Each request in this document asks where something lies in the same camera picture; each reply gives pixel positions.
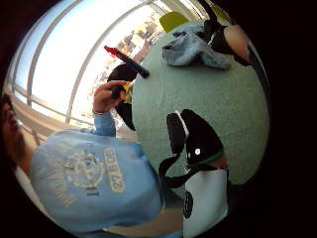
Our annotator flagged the yellow-green chair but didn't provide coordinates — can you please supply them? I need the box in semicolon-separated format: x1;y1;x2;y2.
158;11;190;34
211;4;233;26

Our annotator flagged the red capped dark blue marker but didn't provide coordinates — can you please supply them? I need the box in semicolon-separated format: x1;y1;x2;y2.
103;45;151;79

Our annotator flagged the white window frame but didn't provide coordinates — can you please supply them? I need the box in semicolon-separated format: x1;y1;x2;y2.
6;0;172;126

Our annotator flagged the the person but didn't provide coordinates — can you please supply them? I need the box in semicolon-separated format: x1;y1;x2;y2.
0;93;184;238

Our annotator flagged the grey crumpled cloth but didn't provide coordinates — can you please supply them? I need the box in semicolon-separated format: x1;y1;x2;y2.
161;22;232;71

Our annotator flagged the black chair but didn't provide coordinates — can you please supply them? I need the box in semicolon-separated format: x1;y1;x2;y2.
106;63;139;132

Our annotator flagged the small black and yellow object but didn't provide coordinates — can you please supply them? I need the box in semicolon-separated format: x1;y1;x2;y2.
111;80;135;104

